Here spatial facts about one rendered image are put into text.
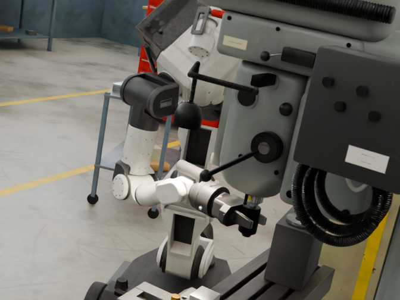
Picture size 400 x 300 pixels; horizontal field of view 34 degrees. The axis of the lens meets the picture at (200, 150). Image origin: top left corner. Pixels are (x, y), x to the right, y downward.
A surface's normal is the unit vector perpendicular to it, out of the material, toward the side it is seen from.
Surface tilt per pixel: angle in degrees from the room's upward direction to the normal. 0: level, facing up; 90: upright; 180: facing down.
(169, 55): 58
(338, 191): 90
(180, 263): 103
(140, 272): 0
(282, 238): 90
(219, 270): 0
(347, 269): 90
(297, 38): 90
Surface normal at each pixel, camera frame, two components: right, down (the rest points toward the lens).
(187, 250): 0.06, -0.73
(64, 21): 0.85, 0.29
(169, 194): -0.72, 0.26
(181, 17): -0.08, -0.30
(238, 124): -0.58, 0.13
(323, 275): 0.18, -0.94
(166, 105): 0.70, 0.35
